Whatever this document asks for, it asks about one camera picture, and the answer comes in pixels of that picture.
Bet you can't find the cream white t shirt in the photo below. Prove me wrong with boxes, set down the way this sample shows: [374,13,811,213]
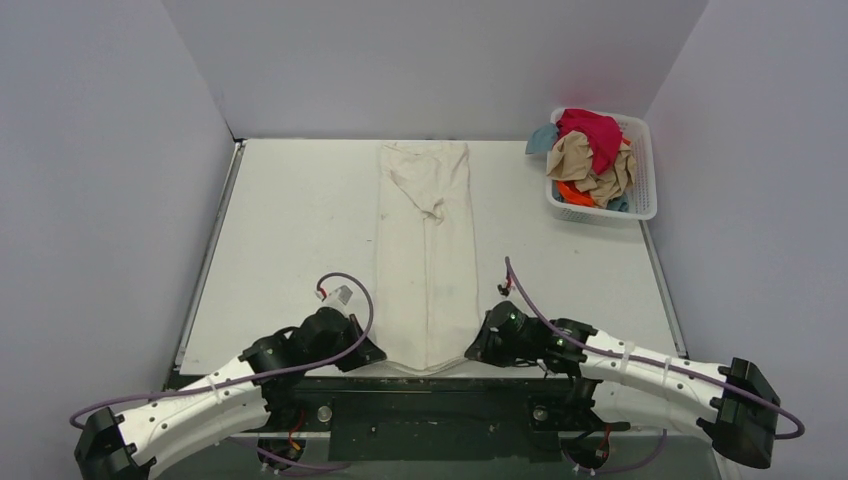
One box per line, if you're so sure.
[375,142,481,375]

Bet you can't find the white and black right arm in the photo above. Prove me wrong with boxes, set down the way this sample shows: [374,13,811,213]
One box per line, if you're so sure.
[465,301,780,469]

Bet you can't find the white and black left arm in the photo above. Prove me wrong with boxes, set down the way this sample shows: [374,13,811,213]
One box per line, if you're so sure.
[74,307,387,479]

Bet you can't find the orange t shirt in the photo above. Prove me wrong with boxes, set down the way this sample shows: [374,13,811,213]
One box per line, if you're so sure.
[553,181,596,208]

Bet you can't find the tan beige t shirt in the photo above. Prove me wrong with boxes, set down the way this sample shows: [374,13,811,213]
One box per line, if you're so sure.
[546,131,636,212]

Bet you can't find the white plastic laundry basket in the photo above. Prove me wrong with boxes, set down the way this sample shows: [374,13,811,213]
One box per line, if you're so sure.
[544,111,657,226]

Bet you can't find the teal blue t shirt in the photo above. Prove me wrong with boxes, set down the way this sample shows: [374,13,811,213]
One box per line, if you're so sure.
[525,123,559,155]

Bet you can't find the magenta red t shirt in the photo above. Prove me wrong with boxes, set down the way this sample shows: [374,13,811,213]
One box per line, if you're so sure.
[555,108,623,174]

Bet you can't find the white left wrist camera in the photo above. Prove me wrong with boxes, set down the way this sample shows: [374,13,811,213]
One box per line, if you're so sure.
[322,285,353,315]

